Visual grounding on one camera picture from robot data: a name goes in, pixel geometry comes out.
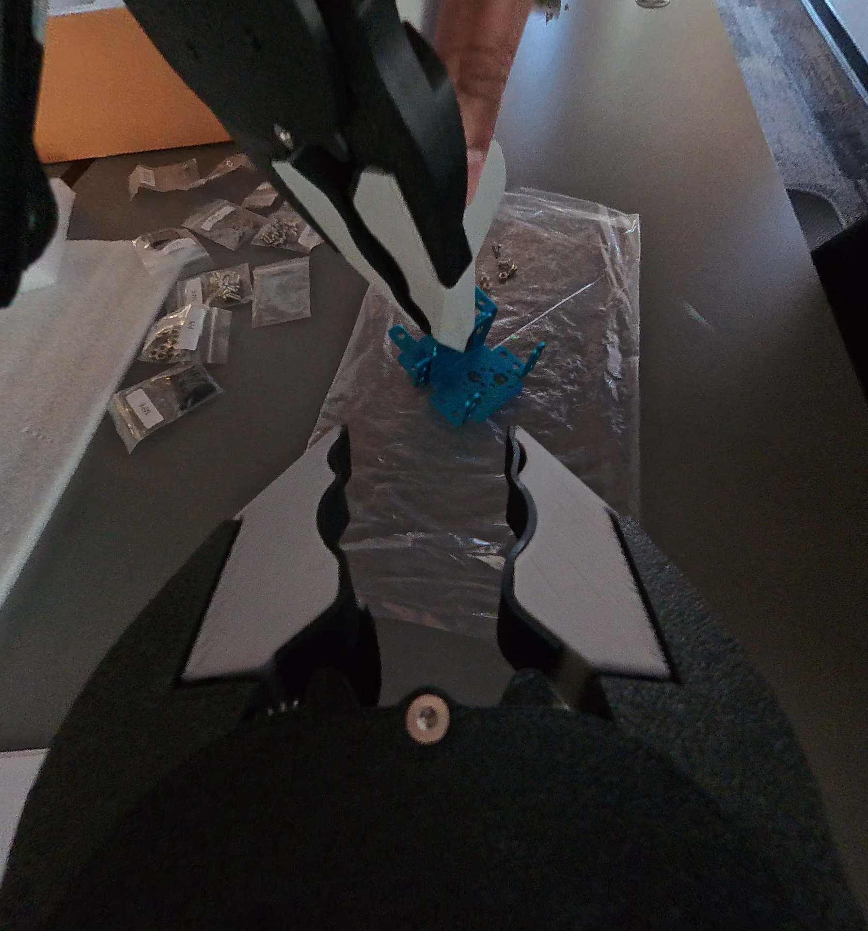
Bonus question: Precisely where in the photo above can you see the blue metal bracket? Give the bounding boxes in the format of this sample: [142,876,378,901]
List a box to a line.
[430,340,547,429]
[389,285,500,386]

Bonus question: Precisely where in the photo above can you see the white foam sheet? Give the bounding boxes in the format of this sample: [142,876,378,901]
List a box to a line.
[0,240,188,656]

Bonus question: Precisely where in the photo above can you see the dark desk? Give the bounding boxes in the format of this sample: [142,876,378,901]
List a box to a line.
[0,0,868,931]

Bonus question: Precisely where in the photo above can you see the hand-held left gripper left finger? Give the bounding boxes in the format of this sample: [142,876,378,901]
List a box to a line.
[181,424,382,708]

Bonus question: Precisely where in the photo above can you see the scattered loose metal fasteners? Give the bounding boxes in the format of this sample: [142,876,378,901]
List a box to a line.
[477,243,522,288]

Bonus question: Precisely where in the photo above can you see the person's right hand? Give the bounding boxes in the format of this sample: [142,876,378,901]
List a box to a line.
[432,0,531,199]

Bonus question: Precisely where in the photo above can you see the large clear plastic bag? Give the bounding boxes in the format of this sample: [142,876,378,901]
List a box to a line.
[309,188,642,641]

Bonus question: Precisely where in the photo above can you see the orange cardboard box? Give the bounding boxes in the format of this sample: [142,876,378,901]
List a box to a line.
[34,0,238,164]

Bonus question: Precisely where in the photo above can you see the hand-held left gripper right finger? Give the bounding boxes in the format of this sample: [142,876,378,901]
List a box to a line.
[498,424,676,712]

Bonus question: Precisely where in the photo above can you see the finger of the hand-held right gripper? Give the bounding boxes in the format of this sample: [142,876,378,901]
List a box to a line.
[352,167,476,355]
[271,155,436,337]

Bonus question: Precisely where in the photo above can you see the pile of small screw bags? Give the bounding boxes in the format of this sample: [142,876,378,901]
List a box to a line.
[110,153,326,452]

